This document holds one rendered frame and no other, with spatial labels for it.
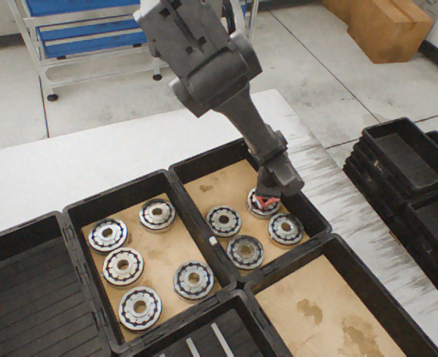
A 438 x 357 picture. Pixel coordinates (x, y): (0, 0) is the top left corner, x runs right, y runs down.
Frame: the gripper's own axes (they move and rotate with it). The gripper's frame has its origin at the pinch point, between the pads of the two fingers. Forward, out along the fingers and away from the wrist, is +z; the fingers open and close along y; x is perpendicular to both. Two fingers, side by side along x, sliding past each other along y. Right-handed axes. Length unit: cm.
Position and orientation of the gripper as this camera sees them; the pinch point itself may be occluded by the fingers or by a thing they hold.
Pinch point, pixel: (264, 198)
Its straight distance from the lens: 97.0
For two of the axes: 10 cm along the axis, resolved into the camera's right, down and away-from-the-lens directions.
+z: -0.5, 6.0, 8.0
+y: 1.6, -7.9, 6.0
